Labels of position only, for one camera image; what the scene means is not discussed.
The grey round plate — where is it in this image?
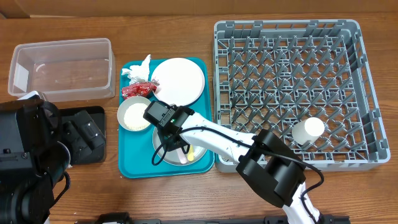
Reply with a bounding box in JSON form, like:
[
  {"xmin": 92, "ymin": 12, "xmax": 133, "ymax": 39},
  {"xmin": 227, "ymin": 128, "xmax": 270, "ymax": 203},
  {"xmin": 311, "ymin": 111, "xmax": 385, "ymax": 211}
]
[{"xmin": 152, "ymin": 128, "xmax": 207, "ymax": 166}]

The pale pink plastic fork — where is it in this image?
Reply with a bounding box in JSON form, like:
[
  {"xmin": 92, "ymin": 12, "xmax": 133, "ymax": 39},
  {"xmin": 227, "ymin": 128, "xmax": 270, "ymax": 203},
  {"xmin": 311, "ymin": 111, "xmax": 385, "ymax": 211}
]
[{"xmin": 176, "ymin": 148, "xmax": 188, "ymax": 164}]

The yellow plastic spoon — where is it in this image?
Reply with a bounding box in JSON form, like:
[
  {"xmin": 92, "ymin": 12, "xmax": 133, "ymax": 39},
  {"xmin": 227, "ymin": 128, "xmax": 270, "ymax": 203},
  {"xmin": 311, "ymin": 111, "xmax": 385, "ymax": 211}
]
[{"xmin": 186, "ymin": 145, "xmax": 195, "ymax": 162}]

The white ceramic mug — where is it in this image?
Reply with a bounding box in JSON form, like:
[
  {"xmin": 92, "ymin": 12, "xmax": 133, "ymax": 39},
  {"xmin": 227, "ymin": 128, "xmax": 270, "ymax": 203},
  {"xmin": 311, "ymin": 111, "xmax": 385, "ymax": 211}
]
[{"xmin": 292, "ymin": 117, "xmax": 325, "ymax": 145}]

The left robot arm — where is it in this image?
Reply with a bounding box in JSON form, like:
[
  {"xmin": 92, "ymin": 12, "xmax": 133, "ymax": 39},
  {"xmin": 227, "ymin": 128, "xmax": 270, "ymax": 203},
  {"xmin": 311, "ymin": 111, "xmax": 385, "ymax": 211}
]
[{"xmin": 1, "ymin": 91, "xmax": 106, "ymax": 223}]

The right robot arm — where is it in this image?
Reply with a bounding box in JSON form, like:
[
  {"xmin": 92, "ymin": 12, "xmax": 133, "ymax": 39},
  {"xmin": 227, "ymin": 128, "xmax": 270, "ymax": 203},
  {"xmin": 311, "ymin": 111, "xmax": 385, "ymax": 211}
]
[{"xmin": 145, "ymin": 103, "xmax": 323, "ymax": 223}]

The black waste bin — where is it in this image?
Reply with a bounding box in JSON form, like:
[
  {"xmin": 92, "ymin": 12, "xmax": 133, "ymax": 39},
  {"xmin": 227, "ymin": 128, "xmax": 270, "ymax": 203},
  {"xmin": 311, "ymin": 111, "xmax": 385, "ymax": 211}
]
[{"xmin": 60, "ymin": 106, "xmax": 106, "ymax": 166}]

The clear plastic waste bin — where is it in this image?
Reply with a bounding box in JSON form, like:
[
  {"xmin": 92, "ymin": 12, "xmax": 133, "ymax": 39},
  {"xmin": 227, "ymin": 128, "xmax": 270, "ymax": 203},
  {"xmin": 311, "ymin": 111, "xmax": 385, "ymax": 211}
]
[{"xmin": 7, "ymin": 38, "xmax": 116, "ymax": 102}]

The grey plastic dishwasher rack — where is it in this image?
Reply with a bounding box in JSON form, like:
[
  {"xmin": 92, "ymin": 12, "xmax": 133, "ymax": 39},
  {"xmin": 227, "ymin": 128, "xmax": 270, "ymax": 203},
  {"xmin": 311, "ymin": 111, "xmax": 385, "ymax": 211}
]
[{"xmin": 213, "ymin": 19, "xmax": 391, "ymax": 171}]

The teal plastic serving tray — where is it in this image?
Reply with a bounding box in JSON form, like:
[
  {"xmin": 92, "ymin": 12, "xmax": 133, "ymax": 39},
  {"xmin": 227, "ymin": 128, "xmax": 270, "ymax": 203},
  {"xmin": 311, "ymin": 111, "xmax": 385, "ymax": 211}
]
[{"xmin": 118, "ymin": 57, "xmax": 216, "ymax": 179}]

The grey bowl of rice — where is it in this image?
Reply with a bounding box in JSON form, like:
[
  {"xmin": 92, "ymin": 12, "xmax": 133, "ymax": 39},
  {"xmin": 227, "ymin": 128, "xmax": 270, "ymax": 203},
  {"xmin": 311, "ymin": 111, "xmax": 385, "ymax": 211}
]
[{"xmin": 117, "ymin": 96, "xmax": 150, "ymax": 131}]

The red snack wrapper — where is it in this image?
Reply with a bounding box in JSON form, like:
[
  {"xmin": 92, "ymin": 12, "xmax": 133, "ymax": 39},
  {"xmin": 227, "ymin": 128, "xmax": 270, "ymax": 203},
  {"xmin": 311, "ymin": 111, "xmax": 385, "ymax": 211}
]
[{"xmin": 121, "ymin": 82, "xmax": 159, "ymax": 100}]

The large white round plate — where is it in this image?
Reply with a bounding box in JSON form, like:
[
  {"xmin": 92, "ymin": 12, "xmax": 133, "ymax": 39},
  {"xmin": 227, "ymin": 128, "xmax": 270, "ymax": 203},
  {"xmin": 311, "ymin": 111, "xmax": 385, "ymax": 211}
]
[{"xmin": 151, "ymin": 58, "xmax": 205, "ymax": 106}]

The crumpled white paper napkin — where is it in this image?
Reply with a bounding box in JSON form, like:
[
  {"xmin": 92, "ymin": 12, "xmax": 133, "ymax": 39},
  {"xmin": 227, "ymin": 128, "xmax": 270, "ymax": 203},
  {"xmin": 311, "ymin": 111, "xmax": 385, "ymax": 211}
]
[{"xmin": 121, "ymin": 54, "xmax": 151, "ymax": 85}]

